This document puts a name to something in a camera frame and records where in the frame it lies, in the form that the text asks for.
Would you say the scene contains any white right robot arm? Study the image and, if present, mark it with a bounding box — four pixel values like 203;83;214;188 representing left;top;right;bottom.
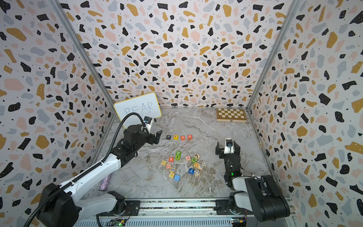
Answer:
214;138;290;225

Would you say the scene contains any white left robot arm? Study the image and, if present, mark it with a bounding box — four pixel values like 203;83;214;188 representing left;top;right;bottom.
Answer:
24;113;162;227

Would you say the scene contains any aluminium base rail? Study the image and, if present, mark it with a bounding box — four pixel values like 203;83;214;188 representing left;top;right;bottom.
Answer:
53;198;297;227

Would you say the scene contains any green letter N block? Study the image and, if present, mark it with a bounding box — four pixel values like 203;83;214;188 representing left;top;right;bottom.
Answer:
191;157;198;164

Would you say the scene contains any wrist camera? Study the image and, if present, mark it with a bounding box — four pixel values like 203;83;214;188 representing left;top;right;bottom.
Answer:
143;116;154;134
224;138;234;154

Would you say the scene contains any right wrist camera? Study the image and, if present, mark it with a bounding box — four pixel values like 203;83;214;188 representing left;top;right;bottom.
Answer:
224;138;234;154

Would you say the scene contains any whiteboard with PEAR text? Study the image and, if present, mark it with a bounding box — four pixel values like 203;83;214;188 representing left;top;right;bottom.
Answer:
113;92;162;121

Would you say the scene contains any wooden folding chess board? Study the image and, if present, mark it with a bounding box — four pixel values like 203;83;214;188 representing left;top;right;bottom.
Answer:
216;108;247;123

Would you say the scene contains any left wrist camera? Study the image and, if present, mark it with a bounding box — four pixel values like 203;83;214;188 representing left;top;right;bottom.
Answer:
143;116;154;134

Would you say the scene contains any pink glitter bottle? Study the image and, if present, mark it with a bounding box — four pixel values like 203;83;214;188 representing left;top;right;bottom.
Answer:
99;174;111;191

